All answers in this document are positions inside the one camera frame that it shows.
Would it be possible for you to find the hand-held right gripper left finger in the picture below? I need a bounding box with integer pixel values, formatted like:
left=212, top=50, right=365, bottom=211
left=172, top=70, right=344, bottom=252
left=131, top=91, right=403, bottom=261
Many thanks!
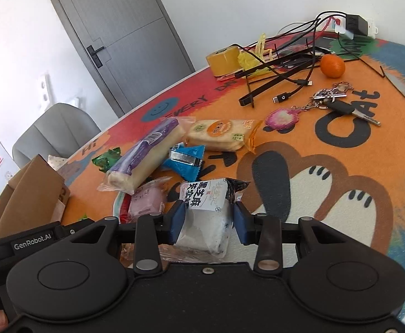
left=69, top=199, right=189, bottom=275

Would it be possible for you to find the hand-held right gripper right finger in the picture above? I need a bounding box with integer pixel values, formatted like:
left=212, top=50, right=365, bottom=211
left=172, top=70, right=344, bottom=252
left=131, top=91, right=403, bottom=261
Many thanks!
left=233, top=201, right=359, bottom=274

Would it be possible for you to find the white black-speckled snack packet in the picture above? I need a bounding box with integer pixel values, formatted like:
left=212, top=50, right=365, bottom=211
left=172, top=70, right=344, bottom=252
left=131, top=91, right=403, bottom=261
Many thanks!
left=173, top=177, right=251, bottom=259

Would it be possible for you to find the brown cardboard box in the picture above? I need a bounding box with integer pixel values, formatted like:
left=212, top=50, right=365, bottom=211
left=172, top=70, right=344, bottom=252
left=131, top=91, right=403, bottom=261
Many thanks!
left=0, top=154, right=71, bottom=247

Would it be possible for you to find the pink snack packet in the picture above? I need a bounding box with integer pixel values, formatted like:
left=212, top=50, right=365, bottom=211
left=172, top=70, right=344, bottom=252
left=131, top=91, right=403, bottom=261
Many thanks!
left=128, top=177, right=173, bottom=223

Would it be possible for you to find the blue triangular snack packet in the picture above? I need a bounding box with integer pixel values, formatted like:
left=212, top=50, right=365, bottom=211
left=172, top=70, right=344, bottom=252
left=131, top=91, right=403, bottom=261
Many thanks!
left=161, top=144, right=206, bottom=181

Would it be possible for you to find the purple long bread packet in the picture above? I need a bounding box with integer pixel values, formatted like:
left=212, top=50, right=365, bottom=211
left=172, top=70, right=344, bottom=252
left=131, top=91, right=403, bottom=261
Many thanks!
left=96, top=117, right=196, bottom=195

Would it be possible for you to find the orange label cracker packet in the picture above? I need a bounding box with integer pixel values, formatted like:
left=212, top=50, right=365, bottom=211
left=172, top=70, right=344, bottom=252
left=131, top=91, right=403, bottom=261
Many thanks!
left=183, top=118, right=263, bottom=153

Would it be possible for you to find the green candy packet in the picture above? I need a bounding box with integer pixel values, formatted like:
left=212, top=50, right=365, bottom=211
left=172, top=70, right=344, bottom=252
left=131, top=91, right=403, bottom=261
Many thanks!
left=91, top=148, right=121, bottom=172

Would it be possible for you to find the grey chair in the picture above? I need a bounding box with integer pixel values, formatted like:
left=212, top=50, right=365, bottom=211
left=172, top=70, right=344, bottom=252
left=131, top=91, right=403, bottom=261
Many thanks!
left=12, top=103, right=102, bottom=170

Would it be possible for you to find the colourful cat print mat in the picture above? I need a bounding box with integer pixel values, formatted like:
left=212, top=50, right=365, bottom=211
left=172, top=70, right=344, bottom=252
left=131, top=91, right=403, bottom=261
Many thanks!
left=0, top=29, right=405, bottom=323

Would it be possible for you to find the metal key bunch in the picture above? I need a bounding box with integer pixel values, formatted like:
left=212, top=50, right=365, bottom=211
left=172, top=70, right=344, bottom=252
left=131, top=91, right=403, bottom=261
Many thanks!
left=304, top=81, right=383, bottom=127

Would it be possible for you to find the black folding stand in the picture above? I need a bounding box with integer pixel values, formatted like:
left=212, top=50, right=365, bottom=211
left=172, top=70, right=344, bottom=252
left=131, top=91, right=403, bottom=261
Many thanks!
left=239, top=54, right=328, bottom=108

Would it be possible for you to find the black car key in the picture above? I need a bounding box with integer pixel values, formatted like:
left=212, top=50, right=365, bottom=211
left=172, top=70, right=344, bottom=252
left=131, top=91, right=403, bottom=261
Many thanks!
left=327, top=100, right=356, bottom=116

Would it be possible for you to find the yellow plastic bag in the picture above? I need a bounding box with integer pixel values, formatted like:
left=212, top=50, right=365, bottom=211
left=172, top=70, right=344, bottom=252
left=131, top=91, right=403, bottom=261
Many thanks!
left=237, top=34, right=276, bottom=77

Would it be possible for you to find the yellow tape roll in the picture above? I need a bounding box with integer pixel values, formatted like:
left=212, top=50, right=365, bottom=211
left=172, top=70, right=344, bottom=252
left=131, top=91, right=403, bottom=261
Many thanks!
left=206, top=45, right=244, bottom=77

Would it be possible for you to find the orange tangerine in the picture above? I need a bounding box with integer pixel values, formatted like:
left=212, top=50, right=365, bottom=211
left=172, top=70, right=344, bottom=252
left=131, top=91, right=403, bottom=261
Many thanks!
left=319, top=54, right=346, bottom=79

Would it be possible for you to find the grey door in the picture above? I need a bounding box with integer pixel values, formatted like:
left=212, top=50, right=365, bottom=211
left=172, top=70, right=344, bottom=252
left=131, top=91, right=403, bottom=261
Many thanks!
left=42, top=0, right=196, bottom=118

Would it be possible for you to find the black charger plug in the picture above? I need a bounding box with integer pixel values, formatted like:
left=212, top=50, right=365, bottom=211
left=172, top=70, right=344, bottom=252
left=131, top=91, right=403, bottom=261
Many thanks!
left=344, top=14, right=369, bottom=37

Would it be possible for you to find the white power strip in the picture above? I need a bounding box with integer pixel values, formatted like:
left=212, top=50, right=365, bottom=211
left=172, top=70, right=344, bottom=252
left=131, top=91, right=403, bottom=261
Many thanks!
left=330, top=14, right=379, bottom=39

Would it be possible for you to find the pink keychain charm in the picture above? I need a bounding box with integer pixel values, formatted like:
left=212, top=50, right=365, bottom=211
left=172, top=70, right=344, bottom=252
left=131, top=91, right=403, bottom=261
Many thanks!
left=265, top=107, right=302, bottom=133

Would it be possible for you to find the black usb plug cable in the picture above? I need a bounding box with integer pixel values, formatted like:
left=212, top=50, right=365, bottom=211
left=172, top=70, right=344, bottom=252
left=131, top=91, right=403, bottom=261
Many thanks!
left=273, top=14, right=345, bottom=105

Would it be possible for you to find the black thin tip cable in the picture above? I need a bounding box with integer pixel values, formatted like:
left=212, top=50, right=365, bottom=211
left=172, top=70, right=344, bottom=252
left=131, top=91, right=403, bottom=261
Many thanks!
left=286, top=59, right=324, bottom=85

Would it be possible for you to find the white double wall socket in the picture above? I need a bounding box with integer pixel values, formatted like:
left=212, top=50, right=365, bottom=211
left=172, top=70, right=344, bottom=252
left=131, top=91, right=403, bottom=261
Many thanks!
left=38, top=73, right=52, bottom=106

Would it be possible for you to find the black door handle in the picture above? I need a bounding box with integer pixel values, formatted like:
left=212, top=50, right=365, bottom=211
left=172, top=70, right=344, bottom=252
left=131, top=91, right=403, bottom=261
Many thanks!
left=86, top=44, right=106, bottom=68

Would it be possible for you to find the white cable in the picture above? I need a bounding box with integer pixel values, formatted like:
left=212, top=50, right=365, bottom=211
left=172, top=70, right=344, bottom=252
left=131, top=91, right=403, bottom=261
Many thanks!
left=275, top=22, right=332, bottom=38

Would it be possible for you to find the knife with cream handle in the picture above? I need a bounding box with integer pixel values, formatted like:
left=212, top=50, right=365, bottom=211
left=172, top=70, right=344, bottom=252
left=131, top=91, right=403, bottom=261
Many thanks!
left=384, top=70, right=405, bottom=118

